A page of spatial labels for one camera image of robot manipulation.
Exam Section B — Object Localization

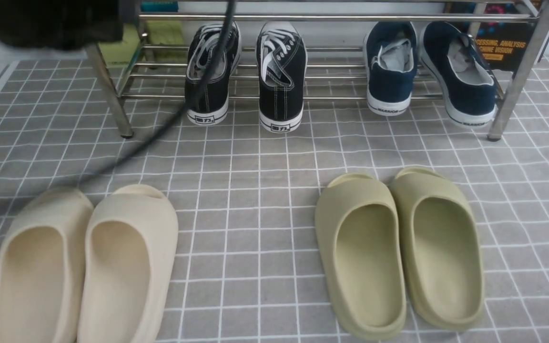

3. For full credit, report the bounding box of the navy blue sneaker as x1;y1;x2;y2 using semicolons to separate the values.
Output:
419;21;497;130
363;21;418;116

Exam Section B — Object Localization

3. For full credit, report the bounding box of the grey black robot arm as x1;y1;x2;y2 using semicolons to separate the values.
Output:
0;0;140;51

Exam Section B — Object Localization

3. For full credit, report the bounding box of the cream foam slide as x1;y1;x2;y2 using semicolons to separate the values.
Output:
0;188;94;343
78;184;179;343

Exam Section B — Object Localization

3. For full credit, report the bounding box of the silver metal shoe rack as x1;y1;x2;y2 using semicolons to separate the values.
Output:
85;0;549;142

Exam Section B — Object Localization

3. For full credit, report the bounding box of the right cream foam slide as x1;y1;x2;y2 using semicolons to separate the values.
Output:
78;184;179;343

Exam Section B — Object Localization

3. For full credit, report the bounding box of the left navy blue sneaker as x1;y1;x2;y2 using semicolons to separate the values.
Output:
363;21;418;116

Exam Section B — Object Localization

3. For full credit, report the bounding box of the left cream foam slide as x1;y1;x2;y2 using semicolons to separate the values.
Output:
0;188;94;343

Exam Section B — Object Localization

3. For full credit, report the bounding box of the right navy blue sneaker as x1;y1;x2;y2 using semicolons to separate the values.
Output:
419;21;497;130

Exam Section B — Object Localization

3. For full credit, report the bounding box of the right olive foam slide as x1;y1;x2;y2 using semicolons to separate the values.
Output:
389;167;485;332

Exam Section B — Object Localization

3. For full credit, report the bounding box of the olive foam slide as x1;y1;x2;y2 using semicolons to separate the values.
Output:
315;173;406;341
389;167;485;332

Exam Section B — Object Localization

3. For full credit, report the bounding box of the left olive foam slide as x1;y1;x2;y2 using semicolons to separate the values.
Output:
315;173;406;341

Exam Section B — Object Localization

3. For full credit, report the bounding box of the teal box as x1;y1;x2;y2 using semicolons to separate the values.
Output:
140;0;179;13

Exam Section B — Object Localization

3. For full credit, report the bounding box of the dark book orange lettering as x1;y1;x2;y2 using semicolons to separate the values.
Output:
444;1;536;72

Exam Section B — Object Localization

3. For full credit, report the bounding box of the black canvas sneaker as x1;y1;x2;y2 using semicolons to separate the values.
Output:
184;22;242;126
255;21;308;134

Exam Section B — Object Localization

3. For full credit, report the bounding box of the black cable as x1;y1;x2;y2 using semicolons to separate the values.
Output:
0;0;237;215

